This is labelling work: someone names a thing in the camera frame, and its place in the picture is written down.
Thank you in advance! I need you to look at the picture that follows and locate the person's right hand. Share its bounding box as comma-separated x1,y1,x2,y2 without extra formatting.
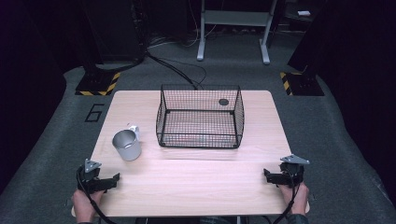
277,181,310,217

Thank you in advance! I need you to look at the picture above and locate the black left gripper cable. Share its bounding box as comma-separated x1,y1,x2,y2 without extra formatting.
76,167,117,224

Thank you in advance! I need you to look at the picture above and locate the black base with striped edge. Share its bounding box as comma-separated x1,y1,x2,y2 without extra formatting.
75,71,121,97
278,71,325,97

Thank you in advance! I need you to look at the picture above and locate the black wire mesh basket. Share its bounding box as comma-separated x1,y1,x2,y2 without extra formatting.
155,83,246,150

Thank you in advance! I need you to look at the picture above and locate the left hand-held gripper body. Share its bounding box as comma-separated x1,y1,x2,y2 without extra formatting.
76,158,103,193

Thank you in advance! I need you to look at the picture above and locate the metal cup with white handle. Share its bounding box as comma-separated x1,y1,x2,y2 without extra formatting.
111,123,143,162

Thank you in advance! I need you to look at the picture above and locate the person's left hand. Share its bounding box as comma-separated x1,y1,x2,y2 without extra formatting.
71,188,106,224

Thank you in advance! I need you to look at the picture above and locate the black cabinet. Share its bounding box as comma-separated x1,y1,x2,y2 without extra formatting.
79,0,147,64

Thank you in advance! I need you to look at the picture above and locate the dark curtain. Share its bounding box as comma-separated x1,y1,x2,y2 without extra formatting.
287,0,396,200
0,0,94,195

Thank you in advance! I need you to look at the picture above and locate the white metal stand frame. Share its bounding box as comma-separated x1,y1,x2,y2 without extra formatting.
196,0,278,66

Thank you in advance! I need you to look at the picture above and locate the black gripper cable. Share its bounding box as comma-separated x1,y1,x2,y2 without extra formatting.
273,172,303,224
76,167,117,224

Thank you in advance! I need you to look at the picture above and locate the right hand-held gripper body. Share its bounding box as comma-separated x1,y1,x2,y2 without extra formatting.
278,154,311,189

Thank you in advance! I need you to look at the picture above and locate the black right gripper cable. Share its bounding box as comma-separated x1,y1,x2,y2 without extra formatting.
273,172,303,224

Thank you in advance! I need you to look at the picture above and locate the black floor cable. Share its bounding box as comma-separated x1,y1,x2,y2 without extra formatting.
145,50,207,91

